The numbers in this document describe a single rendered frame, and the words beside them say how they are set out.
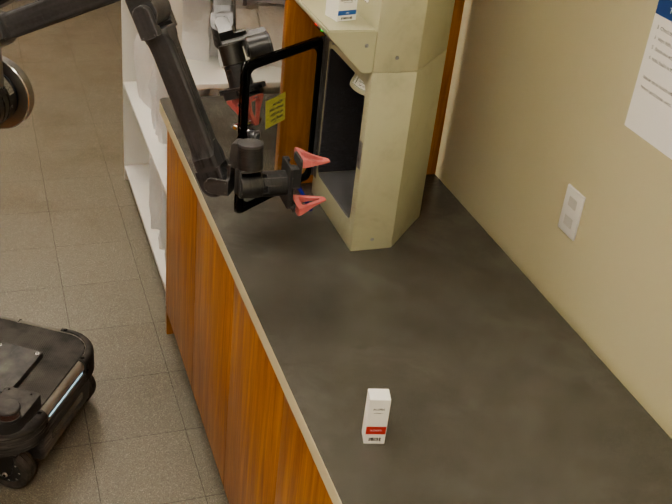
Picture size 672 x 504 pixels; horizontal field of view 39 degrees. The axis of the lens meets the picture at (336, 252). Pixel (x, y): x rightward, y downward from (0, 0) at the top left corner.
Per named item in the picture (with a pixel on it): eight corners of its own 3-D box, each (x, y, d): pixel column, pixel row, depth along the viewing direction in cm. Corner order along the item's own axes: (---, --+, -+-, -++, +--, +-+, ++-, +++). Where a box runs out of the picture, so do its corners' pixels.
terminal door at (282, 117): (310, 177, 259) (324, 35, 239) (235, 215, 238) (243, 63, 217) (308, 176, 260) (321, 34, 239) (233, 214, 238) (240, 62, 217)
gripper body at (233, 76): (237, 92, 240) (229, 63, 238) (266, 87, 233) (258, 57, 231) (219, 98, 235) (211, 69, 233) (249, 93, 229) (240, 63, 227)
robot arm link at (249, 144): (216, 179, 215) (203, 192, 207) (217, 130, 210) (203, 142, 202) (267, 186, 213) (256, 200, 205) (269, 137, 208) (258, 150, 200)
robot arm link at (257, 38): (217, 42, 240) (212, 17, 232) (260, 30, 242) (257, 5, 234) (230, 76, 234) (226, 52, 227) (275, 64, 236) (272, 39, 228)
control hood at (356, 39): (327, 25, 239) (330, -14, 234) (372, 73, 214) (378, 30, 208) (283, 26, 236) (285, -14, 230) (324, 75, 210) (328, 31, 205)
